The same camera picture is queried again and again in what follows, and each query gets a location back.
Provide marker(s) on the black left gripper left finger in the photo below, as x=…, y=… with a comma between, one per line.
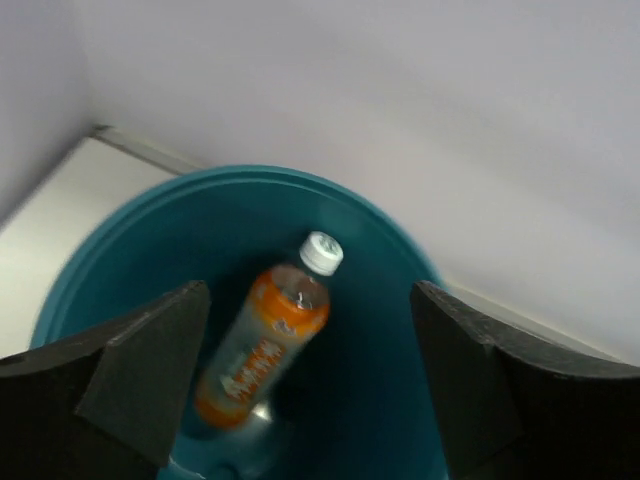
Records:
x=105, y=403

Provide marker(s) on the beige bin with teal liner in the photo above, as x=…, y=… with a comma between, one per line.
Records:
x=355, y=404

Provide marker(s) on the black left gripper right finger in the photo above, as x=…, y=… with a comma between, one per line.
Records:
x=510, y=405

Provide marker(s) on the clear bottle orange label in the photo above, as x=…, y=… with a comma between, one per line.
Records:
x=286, y=306

